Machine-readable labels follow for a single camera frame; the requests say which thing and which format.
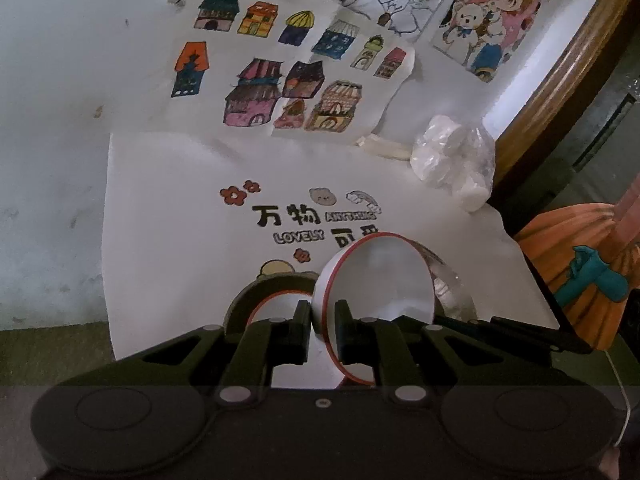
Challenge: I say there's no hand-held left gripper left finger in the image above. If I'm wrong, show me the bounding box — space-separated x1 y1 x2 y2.
100 299 314 402

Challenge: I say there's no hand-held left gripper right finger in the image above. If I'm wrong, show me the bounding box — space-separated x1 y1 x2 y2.
334 299 556 402

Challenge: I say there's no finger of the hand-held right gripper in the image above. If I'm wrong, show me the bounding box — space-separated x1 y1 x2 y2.
491 316 594 357

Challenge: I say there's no white bowl with red rim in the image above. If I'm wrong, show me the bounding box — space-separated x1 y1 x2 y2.
312 234 437 387
246 291 316 333

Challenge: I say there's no dark bowl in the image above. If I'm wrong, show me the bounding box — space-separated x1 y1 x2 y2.
223 271 321 337

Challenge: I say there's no teal broom tie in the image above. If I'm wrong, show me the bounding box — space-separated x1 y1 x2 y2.
555 245 630 311

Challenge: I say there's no white printed tote bag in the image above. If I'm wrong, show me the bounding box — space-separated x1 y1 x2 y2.
102 127 560 362

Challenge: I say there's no clear plastic bag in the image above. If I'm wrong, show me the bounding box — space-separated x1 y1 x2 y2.
452 124 497 211

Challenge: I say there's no white lumpy packet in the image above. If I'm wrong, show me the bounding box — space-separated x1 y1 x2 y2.
410 114 488 212

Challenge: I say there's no coloured houses drawing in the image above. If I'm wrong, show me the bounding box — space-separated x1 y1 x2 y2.
147 0 417 147

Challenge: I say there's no girl and teddy bear drawing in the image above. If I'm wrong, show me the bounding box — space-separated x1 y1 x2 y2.
429 0 562 84

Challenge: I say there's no white cable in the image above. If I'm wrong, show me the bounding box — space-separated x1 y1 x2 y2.
602 347 632 448

